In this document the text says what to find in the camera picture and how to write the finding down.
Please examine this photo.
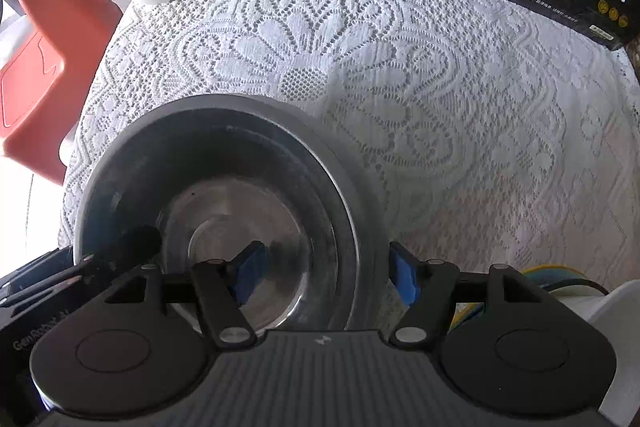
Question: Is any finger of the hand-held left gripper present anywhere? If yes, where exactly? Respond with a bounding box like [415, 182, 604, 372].
[80, 226, 163, 288]
[0, 248, 81, 303]

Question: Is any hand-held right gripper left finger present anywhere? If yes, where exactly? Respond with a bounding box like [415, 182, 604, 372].
[102, 241, 273, 350]

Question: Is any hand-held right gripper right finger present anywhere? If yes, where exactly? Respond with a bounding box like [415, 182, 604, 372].
[389, 241, 551, 350]

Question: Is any white lace tablecloth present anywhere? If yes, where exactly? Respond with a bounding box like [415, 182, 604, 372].
[57, 0, 640, 308]

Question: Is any orange plastic chair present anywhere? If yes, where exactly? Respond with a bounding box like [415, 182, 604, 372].
[0, 0, 123, 185]

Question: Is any blue bowl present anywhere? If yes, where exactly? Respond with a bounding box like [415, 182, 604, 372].
[517, 264, 610, 303]

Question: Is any stainless steel bowl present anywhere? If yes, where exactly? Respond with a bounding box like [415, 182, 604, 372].
[74, 94, 388, 338]

